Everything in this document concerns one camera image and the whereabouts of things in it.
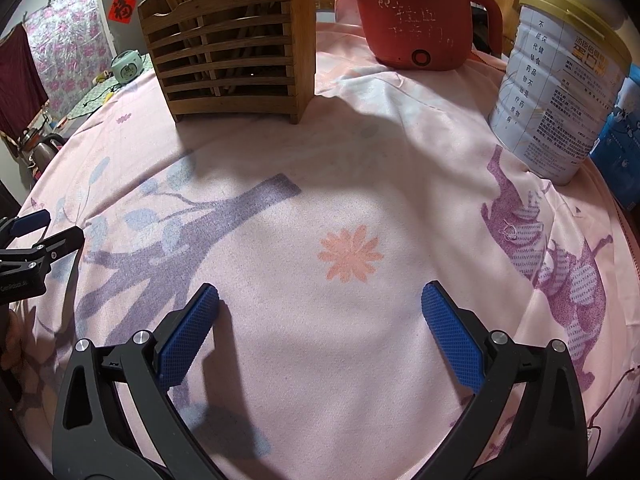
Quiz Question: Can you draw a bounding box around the blue box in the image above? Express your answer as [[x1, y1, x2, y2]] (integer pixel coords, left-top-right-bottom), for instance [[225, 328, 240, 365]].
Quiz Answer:
[[590, 64, 640, 212]]

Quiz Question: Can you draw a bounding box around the red paper wall decoration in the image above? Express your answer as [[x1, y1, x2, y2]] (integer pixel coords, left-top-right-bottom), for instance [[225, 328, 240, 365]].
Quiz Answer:
[[107, 0, 139, 24]]

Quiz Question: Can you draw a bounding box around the steel kettle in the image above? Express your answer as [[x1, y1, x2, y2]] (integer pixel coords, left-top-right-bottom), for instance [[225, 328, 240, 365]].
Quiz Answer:
[[19, 129, 67, 173]]

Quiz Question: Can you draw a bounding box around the white tin can gold lid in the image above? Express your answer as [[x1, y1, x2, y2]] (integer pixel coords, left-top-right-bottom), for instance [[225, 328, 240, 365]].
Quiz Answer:
[[488, 0, 634, 187]]

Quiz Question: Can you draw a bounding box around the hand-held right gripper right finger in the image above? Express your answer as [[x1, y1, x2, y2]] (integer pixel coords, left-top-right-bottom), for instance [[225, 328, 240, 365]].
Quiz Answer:
[[420, 280, 589, 480]]

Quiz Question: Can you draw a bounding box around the small green rice cooker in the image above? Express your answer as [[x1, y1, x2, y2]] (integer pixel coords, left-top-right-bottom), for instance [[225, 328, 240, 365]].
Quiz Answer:
[[109, 52, 146, 84]]

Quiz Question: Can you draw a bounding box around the red electric pot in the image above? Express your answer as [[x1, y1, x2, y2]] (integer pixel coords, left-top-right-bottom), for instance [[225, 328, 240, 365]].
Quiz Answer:
[[347, 0, 503, 72]]

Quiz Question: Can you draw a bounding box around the pink floral tablecloth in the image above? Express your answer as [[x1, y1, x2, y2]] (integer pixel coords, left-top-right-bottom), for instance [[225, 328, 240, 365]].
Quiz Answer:
[[0, 20, 640, 480]]

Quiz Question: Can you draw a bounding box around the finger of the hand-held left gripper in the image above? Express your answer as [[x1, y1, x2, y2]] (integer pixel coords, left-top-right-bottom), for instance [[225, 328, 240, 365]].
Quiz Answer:
[[0, 225, 86, 274], [0, 209, 52, 241]]

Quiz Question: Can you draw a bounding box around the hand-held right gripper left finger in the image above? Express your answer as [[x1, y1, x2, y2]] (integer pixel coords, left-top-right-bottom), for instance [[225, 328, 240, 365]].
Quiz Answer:
[[52, 282, 221, 480]]

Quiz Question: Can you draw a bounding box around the wooden slatted chopstick holder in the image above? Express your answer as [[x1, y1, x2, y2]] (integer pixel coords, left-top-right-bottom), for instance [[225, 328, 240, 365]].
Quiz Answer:
[[137, 0, 317, 124]]

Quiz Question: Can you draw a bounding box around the dark red hanging cloth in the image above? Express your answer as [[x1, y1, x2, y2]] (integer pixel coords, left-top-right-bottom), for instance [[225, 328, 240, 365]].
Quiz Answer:
[[0, 24, 49, 137]]

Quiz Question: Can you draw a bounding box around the green floral cloth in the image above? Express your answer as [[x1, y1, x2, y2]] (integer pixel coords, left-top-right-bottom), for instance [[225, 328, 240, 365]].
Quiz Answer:
[[64, 66, 152, 122]]

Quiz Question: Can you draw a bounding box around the pink floral hanging cloth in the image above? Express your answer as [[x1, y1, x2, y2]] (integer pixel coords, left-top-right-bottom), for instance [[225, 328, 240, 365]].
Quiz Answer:
[[24, 0, 122, 117]]

